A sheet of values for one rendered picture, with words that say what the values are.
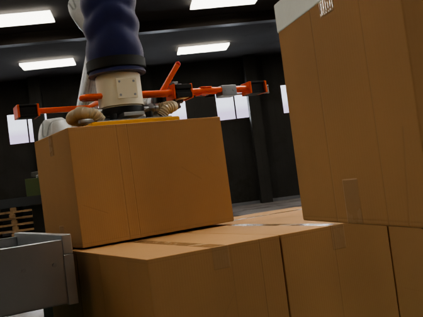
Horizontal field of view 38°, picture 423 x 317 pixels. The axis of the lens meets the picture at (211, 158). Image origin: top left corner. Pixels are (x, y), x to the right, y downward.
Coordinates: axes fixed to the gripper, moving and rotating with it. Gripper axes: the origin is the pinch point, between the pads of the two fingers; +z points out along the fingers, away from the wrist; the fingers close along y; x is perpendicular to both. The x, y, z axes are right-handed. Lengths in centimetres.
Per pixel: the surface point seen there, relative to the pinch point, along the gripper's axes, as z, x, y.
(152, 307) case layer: 79, 56, 65
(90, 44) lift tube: 2.0, 36.0, -19.0
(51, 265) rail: 34, 68, 56
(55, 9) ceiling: -803, -194, -285
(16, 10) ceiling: -815, -132, -285
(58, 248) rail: 34, 65, 51
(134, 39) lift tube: 9.2, 21.6, -19.0
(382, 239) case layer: 79, -21, 61
